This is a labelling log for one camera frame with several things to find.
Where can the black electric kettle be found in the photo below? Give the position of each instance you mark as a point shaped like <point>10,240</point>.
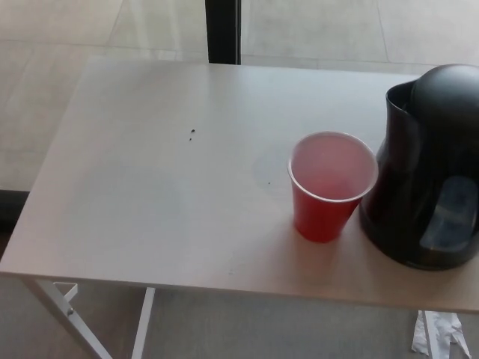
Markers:
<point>411,187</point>

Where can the red plastic cup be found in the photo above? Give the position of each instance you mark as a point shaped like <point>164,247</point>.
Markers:
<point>322,220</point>

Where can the white straight table leg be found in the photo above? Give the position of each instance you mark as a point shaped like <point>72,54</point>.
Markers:
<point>144,321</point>

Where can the white slanted table leg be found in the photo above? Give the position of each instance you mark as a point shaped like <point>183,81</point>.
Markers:
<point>63,312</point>

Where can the white thin table leg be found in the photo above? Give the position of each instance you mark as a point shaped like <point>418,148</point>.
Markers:
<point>429,336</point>

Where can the white crumpled paper strip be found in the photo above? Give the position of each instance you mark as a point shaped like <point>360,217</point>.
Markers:
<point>454,333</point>

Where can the black window frame post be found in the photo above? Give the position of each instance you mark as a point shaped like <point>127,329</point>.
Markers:
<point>224,30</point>

